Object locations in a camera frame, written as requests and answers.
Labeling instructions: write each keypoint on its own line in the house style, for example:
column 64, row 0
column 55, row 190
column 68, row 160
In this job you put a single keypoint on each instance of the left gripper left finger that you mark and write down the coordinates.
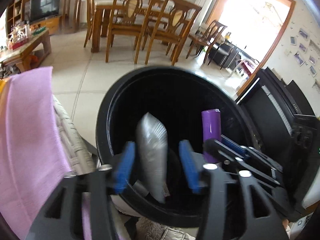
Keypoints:
column 122, row 167

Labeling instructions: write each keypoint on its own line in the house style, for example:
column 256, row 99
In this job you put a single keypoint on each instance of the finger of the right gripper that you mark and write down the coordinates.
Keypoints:
column 233, row 146

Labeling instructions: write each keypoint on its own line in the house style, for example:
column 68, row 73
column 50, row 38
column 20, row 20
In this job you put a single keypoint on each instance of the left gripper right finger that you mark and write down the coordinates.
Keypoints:
column 260, row 218

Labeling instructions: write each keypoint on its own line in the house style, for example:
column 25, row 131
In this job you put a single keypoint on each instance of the purple cylindrical can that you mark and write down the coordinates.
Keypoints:
column 211, row 122

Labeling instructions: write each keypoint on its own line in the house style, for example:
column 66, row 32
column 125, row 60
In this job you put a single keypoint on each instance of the silver foil snack bag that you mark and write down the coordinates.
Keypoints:
column 152, row 147

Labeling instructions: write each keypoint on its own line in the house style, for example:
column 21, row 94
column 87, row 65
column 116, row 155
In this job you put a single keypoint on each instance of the black round trash bin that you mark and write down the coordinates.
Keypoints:
column 177, row 98

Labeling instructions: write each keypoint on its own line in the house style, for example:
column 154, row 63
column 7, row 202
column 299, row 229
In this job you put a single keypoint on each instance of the pink purple tablecloth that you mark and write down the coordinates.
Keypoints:
column 42, row 195

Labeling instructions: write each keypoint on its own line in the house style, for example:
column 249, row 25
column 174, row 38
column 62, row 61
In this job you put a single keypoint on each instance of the wooden chair by doorway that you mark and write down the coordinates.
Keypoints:
column 211, row 36

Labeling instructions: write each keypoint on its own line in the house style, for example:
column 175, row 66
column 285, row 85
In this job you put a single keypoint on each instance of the wooden dining chair front right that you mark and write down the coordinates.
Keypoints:
column 173, row 26

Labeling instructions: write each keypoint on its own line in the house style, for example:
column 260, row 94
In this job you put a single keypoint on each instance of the wooden dining chair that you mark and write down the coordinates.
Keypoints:
column 173, row 26
column 128, row 18

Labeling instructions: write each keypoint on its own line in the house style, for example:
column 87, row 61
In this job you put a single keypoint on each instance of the wooden coffee table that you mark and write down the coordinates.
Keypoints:
column 29, row 55

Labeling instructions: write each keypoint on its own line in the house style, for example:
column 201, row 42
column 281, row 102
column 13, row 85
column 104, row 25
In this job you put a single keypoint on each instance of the wooden dining chair front left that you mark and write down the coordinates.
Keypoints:
column 128, row 18

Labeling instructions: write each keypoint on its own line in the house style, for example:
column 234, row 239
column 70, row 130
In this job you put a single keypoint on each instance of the wooden tv cabinet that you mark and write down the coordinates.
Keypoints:
column 53, row 24

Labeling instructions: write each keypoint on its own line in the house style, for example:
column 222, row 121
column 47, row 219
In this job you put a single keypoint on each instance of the wooden dining table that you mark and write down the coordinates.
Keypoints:
column 101, row 13

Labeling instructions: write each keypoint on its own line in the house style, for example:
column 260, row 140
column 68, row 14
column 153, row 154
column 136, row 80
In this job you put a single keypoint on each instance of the flat screen television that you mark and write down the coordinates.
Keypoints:
column 40, row 9

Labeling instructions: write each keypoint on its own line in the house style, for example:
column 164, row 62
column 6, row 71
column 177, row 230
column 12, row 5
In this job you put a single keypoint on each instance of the wooden bookshelf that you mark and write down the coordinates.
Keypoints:
column 14, row 14

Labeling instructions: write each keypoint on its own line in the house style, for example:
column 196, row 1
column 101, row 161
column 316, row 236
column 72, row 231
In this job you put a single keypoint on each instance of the wooden tall stand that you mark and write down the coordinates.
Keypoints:
column 71, row 16

